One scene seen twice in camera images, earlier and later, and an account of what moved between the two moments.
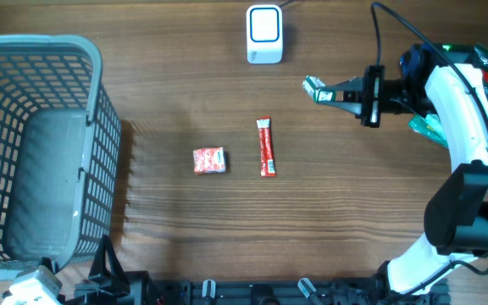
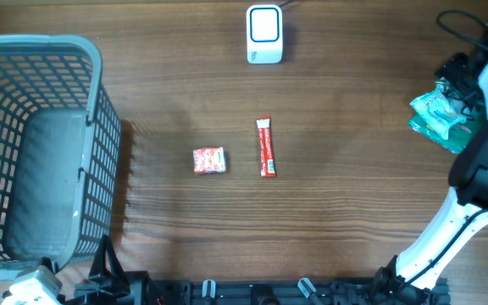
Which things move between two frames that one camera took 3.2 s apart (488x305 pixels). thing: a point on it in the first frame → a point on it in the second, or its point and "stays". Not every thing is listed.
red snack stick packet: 266,148 stays
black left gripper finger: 107,270 stays
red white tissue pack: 210,160 stays
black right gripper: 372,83 → 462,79
